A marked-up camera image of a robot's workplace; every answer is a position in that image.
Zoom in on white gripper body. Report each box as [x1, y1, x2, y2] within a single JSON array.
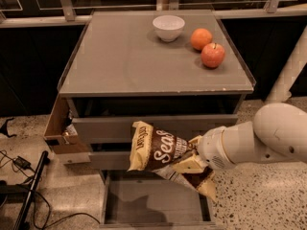
[[198, 126, 235, 170]]

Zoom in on brown chip bag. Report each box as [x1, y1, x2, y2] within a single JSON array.
[[129, 121, 216, 201]]

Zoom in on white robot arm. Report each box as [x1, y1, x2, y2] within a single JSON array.
[[173, 103, 307, 173]]

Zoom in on grey bottom drawer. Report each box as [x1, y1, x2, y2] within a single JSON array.
[[101, 171, 224, 230]]

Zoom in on grey drawer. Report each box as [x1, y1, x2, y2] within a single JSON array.
[[101, 171, 224, 230], [89, 151, 130, 170], [73, 114, 238, 144]]

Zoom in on grey drawer cabinet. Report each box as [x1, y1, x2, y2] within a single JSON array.
[[57, 10, 257, 184]]

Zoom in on grey middle drawer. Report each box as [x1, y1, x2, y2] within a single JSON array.
[[89, 151, 130, 170]]

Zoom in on grey top drawer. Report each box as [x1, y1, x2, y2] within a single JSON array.
[[73, 114, 238, 144]]

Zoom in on red apple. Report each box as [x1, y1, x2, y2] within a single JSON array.
[[201, 43, 225, 68]]

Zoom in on orange fruit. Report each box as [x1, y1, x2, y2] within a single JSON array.
[[190, 28, 213, 51]]

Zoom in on white ceramic bowl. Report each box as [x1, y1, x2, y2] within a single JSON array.
[[153, 15, 185, 42]]

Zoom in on cardboard box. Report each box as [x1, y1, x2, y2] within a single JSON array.
[[44, 96, 89, 154]]

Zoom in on black power adapter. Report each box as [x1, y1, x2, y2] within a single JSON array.
[[13, 156, 31, 170]]

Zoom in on black stand leg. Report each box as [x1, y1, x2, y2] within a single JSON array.
[[13, 150, 49, 230]]

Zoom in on metal window railing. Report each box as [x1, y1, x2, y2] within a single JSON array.
[[0, 0, 307, 28]]

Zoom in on white diagonal post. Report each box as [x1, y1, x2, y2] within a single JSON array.
[[265, 26, 307, 104]]

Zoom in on black floor cable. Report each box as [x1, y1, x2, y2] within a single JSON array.
[[0, 149, 101, 230]]

